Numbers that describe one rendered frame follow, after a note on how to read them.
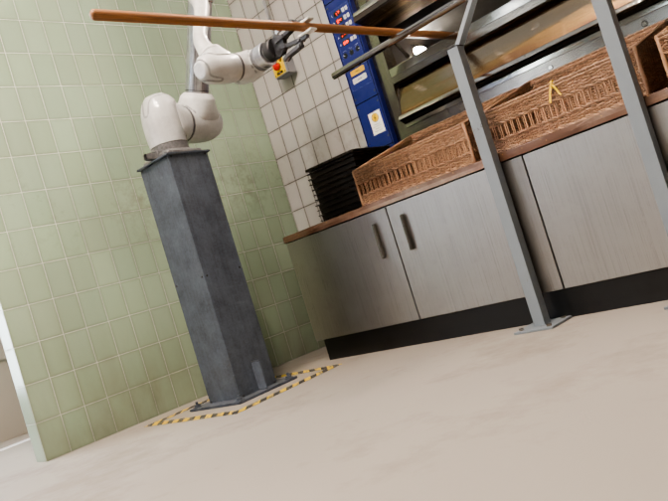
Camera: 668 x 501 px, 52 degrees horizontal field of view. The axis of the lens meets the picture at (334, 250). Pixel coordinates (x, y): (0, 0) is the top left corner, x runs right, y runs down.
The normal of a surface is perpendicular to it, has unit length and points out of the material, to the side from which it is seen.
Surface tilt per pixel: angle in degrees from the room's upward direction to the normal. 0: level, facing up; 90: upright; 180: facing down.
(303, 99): 90
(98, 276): 90
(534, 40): 70
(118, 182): 90
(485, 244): 90
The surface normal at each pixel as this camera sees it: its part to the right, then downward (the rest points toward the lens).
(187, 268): -0.63, 0.17
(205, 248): 0.72, -0.24
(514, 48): -0.74, -0.15
